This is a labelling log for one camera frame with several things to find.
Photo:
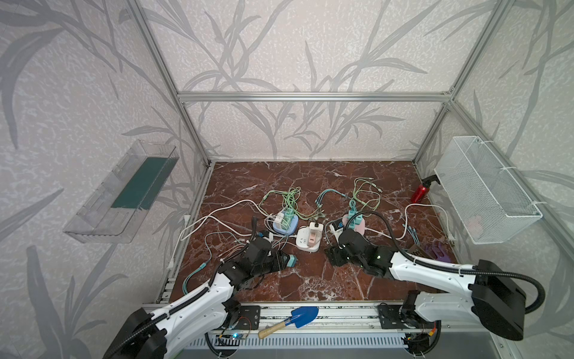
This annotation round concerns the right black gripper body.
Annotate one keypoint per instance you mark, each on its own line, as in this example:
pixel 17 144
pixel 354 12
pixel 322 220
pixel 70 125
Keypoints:
pixel 336 255

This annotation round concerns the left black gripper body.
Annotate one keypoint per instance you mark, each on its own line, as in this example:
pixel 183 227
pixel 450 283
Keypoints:
pixel 276 259

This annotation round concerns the teal plug adapter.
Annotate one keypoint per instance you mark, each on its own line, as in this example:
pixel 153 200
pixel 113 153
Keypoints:
pixel 292 260

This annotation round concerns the pink plug adapter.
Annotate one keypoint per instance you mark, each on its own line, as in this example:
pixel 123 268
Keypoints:
pixel 315 236

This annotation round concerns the white power strip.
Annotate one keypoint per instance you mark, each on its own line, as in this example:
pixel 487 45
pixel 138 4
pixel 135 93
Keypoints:
pixel 302 238

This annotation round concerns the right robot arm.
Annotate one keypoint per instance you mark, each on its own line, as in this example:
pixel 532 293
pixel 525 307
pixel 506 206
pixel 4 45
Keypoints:
pixel 483 294

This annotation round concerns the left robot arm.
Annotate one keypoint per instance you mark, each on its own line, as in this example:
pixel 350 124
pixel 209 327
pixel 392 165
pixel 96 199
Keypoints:
pixel 165 332

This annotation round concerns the green plug adapter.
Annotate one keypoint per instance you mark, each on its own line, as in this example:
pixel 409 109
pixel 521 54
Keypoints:
pixel 288 216

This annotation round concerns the pink power strip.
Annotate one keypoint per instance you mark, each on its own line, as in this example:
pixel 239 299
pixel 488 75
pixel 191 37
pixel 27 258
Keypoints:
pixel 357 226

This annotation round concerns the teal plugs on pink strip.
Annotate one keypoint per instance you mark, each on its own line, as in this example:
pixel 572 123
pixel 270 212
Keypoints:
pixel 353 213

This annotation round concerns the blue power strip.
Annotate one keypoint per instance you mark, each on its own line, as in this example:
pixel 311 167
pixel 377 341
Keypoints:
pixel 279 227

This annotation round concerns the blue toy shovel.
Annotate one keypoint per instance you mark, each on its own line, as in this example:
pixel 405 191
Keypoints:
pixel 299 317

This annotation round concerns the purple plastic toy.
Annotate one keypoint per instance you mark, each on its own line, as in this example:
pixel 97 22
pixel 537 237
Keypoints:
pixel 438 252

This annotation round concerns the red spray bottle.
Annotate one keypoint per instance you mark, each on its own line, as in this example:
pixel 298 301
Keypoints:
pixel 421 192

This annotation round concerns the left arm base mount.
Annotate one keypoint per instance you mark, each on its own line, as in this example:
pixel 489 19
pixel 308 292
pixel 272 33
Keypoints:
pixel 243 318

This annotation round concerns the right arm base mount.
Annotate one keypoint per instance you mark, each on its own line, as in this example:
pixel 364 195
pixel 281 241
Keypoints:
pixel 396 317

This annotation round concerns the white wire mesh basket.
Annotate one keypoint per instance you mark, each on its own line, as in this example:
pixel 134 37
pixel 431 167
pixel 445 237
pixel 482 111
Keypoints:
pixel 489 201

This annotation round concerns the clear plastic wall tray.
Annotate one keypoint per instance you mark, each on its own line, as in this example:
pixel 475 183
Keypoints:
pixel 117 209

